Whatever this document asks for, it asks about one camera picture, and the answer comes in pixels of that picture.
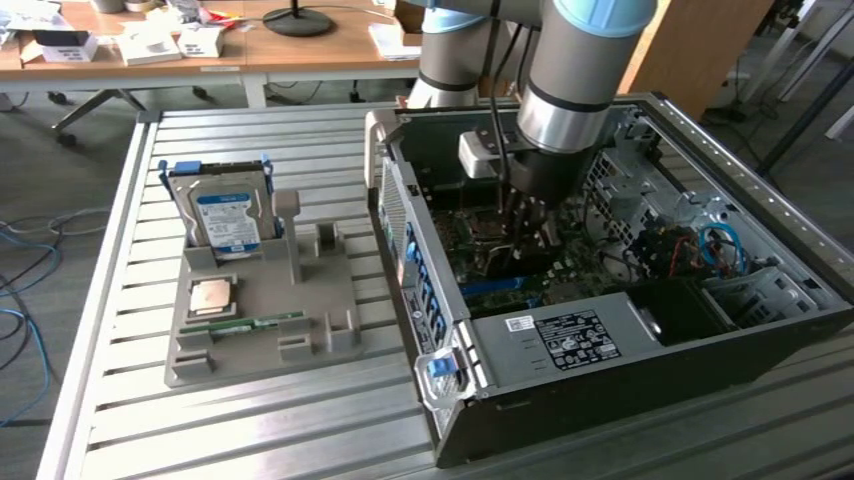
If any grey floor cable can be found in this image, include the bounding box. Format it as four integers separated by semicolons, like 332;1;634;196
0;207;112;237

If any black camera cable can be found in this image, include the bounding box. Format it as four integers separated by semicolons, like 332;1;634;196
488;0;535;201

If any loose papers pile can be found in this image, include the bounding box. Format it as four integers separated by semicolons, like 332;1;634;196
0;7;73;36

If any grey power supply unit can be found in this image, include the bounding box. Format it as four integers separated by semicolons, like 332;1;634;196
468;292;663;387

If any perforated metal drive cage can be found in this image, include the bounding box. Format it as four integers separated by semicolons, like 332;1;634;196
590;147;692;244

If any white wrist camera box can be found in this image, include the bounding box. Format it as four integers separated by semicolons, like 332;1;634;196
457;130;522;180

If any green motherboard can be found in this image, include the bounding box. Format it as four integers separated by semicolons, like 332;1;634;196
425;180;639;320

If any blue expansion slot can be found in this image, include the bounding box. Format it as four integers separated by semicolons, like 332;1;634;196
462;278;526;297

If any loose green RAM stick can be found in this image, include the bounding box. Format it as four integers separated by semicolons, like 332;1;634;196
180;312;307;335

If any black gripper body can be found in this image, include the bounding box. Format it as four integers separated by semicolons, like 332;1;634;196
510;146;600;207

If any brown cardboard box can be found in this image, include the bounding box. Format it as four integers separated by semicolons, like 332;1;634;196
392;3;427;34

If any wooden cabinet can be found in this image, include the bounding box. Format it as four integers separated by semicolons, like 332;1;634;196
616;0;779;121

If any blue floor cable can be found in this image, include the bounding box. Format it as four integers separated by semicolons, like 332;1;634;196
0;307;55;427
0;227;63;299

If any small white labelled box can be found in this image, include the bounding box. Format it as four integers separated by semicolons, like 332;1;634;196
176;25;227;59

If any CPU socket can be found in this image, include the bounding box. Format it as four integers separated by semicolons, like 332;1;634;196
457;207;512;244

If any black open PC case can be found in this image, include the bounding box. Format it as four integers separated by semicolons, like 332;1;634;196
363;91;854;470

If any hard disk with blue caddy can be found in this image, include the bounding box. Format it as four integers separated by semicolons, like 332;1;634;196
157;154;279;262

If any white paper stack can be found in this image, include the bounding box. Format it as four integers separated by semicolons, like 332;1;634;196
368;22;423;62

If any white box with black lid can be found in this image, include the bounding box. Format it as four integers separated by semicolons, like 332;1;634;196
30;29;100;64

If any black round lamp base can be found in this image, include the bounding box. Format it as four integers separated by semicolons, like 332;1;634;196
261;0;335;38

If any silver disk bay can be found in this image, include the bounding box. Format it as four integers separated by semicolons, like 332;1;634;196
699;266;820;329

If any silver CPU chip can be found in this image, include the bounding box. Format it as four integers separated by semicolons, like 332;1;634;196
188;278;236;317

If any green graphics card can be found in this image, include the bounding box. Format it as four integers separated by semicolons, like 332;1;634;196
459;209;559;281

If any red wire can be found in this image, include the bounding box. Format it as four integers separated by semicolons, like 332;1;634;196
672;234;702;274

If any blue data wire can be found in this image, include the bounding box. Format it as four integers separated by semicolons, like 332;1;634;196
698;222;750;280

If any wooden desk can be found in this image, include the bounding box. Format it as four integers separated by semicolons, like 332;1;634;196
0;0;612;109

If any flat white box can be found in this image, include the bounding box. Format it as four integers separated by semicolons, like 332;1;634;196
113;23;184;67

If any grey parts rack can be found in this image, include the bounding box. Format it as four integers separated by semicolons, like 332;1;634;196
164;188;367;390

